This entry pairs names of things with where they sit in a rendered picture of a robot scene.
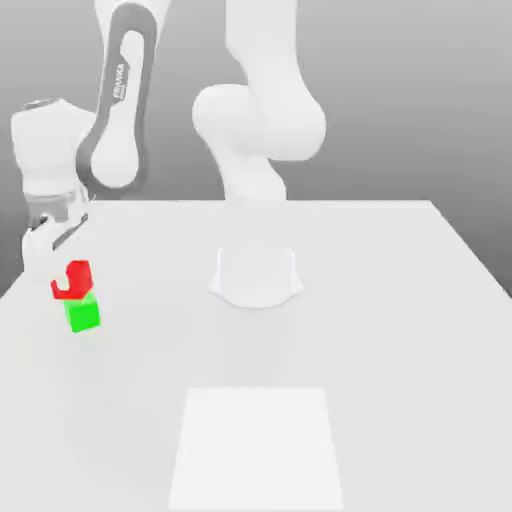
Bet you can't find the small green cube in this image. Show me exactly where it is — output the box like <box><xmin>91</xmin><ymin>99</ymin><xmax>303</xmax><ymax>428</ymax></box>
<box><xmin>63</xmin><ymin>291</ymin><xmax>102</xmax><ymax>334</ymax></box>

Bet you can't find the small red cube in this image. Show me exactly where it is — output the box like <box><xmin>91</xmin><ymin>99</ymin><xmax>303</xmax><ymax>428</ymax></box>
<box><xmin>50</xmin><ymin>260</ymin><xmax>95</xmax><ymax>301</ymax></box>

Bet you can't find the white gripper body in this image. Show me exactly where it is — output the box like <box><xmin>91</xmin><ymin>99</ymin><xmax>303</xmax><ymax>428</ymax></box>
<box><xmin>21</xmin><ymin>212</ymin><xmax>94</xmax><ymax>284</ymax></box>

